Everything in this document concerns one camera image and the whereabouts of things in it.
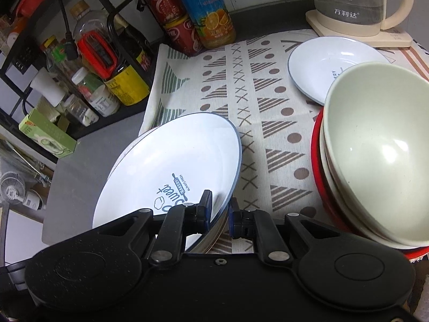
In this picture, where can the red and black bowl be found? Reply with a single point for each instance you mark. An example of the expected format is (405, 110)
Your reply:
(315, 161)

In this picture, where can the patterned fringed table cloth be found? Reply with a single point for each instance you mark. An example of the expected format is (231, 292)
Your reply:
(268, 107)

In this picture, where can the green label sauce bottle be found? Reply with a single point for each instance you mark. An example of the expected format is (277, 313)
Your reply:
(57, 53)

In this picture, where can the cream kettle base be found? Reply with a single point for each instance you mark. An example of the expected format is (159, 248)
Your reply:
(335, 30)

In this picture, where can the red drink can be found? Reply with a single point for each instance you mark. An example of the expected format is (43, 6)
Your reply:
(182, 37)
(161, 3)

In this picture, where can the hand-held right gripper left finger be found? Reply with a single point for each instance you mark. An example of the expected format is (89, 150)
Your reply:
(208, 208)

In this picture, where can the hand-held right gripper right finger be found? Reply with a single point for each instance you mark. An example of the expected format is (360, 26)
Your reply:
(234, 218)

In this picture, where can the small silver capped glass jar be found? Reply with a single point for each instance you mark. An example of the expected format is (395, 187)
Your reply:
(83, 114)

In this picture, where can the white capped white label bottle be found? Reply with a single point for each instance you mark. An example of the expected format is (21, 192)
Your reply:
(104, 102)

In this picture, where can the black metal shelf rack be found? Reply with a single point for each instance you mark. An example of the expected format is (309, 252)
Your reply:
(23, 57)

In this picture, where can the pale green bowl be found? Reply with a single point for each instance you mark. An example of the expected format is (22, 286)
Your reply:
(378, 134)
(323, 154)

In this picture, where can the green carton box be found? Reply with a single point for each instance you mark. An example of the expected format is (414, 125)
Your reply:
(47, 130)

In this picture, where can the white plate with flower print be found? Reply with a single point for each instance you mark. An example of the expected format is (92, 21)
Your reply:
(214, 234)

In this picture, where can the orange juice bottle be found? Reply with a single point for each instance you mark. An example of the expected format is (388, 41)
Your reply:
(207, 16)

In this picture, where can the large blue rimmed white plate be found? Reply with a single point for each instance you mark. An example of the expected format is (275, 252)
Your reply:
(161, 161)

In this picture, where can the small white fan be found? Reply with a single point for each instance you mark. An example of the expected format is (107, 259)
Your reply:
(13, 186)

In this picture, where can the glass electric kettle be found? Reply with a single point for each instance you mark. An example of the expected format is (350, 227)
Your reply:
(352, 0)

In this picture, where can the small blue rimmed white plate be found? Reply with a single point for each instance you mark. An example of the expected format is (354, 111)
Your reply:
(318, 63)

